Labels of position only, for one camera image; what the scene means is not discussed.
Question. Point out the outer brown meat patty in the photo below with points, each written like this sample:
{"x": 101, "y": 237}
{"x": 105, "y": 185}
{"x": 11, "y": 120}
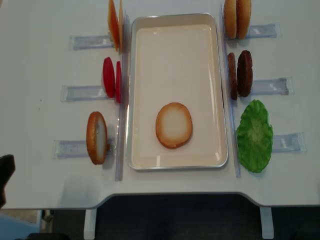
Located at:
{"x": 244, "y": 73}

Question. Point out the inner right bun slice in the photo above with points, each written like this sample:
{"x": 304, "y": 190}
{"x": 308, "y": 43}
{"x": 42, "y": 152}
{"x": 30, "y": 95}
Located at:
{"x": 230, "y": 18}

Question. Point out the white table leg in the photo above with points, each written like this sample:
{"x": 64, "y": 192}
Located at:
{"x": 267, "y": 226}
{"x": 90, "y": 224}

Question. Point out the green lettuce leaf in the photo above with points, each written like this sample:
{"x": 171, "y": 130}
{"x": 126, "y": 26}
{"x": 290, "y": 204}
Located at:
{"x": 254, "y": 137}

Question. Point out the outer right bun slice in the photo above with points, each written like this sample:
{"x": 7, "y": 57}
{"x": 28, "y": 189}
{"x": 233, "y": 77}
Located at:
{"x": 243, "y": 17}

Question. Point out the inner brown meat patty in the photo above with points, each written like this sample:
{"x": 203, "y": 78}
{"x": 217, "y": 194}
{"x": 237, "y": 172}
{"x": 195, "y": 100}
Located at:
{"x": 232, "y": 76}

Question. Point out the outer red tomato slice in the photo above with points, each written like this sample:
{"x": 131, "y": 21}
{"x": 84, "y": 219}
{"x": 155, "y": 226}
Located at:
{"x": 108, "y": 74}

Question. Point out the bun slice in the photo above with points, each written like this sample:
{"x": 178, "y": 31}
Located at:
{"x": 230, "y": 18}
{"x": 243, "y": 17}

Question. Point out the outer orange cheese slice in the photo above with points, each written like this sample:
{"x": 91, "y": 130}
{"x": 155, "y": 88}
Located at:
{"x": 113, "y": 24}

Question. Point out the bread slice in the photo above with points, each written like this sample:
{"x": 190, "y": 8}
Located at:
{"x": 97, "y": 138}
{"x": 173, "y": 126}

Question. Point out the clear acrylic rack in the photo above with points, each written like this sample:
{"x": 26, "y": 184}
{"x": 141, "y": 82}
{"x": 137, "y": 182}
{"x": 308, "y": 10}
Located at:
{"x": 286, "y": 143}
{"x": 68, "y": 149}

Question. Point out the right clear acrylic rack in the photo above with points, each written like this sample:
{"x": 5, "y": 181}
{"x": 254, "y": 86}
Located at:
{"x": 286, "y": 143}

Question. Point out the inner red tomato slice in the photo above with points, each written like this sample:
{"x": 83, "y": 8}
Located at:
{"x": 118, "y": 82}

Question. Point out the brown meat patty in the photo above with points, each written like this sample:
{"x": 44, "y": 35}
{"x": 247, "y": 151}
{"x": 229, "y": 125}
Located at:
{"x": 244, "y": 73}
{"x": 232, "y": 76}

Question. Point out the left white table leg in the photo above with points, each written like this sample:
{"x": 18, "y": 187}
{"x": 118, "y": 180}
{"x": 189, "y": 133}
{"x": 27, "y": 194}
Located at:
{"x": 90, "y": 224}

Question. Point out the cream rectangular metal tray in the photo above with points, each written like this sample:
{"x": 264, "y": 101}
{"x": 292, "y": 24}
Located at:
{"x": 175, "y": 59}

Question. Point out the red tomato slice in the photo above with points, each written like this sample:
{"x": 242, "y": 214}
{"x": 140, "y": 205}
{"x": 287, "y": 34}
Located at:
{"x": 118, "y": 82}
{"x": 108, "y": 74}

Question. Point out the left clear acrylic rack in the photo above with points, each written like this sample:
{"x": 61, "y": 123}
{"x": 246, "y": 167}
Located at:
{"x": 68, "y": 149}

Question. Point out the right white table leg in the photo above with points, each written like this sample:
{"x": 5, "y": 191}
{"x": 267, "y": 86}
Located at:
{"x": 267, "y": 226}

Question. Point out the dark object bottom left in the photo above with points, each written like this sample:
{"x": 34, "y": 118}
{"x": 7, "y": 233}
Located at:
{"x": 7, "y": 168}

